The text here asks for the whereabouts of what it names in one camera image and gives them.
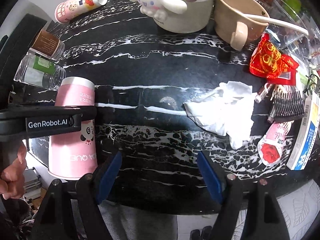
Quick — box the pink panda paper cup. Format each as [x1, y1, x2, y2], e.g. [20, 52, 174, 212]
[48, 77, 98, 180]

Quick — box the white cartoon dog kettle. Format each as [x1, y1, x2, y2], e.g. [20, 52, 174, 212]
[130, 0, 214, 34]

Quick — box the clear glass bowl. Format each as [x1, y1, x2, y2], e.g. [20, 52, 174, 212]
[266, 0, 310, 60]

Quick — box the small lipstick tube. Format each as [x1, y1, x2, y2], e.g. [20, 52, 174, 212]
[255, 83, 274, 103]

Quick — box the beige ceramic mug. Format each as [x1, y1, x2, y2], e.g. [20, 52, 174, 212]
[213, 0, 269, 50]

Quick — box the person's left hand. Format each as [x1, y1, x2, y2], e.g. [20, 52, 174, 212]
[1, 142, 27, 200]

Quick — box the green label plastic cup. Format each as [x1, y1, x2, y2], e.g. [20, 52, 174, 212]
[14, 53, 66, 90]

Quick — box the blue white medicine box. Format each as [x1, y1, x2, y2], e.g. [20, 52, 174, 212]
[287, 93, 319, 171]

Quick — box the pink rose sachet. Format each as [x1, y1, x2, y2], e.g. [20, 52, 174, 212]
[257, 121, 293, 166]

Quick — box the crumpled white tissue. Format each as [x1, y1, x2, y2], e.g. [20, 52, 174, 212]
[183, 81, 257, 150]

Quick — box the black hair comb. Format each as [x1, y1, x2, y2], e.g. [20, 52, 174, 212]
[268, 85, 305, 123]

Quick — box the white spoon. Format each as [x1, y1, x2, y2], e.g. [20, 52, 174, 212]
[236, 10, 309, 36]

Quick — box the red snack wrapper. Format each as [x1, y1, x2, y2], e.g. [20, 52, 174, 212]
[249, 33, 299, 86]

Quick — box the lying cartoon paper cup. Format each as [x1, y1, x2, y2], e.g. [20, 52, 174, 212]
[54, 0, 108, 24]

